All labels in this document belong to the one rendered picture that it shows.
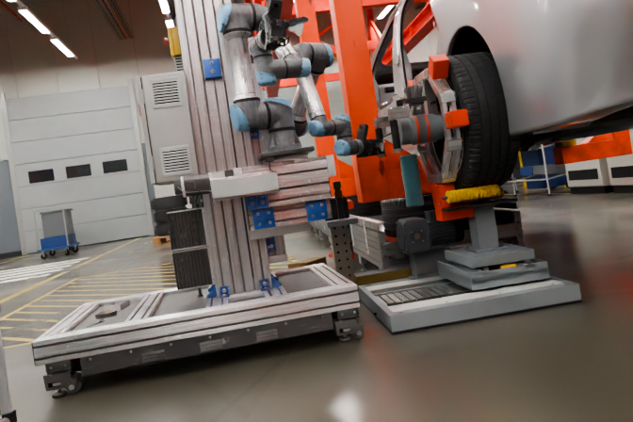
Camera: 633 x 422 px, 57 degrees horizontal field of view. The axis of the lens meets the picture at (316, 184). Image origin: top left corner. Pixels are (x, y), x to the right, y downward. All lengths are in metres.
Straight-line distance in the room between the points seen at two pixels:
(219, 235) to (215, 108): 0.56
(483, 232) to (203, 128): 1.40
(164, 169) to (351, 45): 1.32
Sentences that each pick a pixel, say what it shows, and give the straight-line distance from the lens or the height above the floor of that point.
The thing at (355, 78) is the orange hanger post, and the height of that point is 1.21.
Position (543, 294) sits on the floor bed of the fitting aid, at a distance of 2.70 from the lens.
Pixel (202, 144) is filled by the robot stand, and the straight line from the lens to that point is 2.68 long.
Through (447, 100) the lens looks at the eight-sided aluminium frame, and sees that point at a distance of 2.68.
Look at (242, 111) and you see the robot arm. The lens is 2.46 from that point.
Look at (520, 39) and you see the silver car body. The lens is 2.46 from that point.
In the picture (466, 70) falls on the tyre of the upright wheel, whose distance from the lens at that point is 2.76.
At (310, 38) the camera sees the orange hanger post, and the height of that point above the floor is 1.95.
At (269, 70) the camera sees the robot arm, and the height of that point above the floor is 1.11.
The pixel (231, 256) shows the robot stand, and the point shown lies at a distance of 2.66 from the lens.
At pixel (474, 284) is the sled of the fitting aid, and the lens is 2.74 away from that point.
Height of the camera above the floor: 0.65
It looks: level
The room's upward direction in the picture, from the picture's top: 8 degrees counter-clockwise
